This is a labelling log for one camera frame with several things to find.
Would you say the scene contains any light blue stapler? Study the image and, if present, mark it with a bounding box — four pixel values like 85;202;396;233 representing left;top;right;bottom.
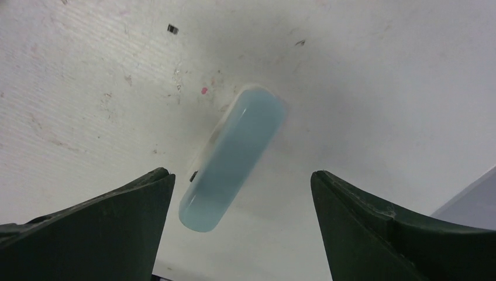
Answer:
178;88;285;232

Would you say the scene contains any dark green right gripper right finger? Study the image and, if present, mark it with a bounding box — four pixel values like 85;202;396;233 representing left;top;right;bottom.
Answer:
311;170;495;280

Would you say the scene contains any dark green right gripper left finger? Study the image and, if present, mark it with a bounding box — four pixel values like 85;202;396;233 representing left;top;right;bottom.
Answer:
1;167;175;280

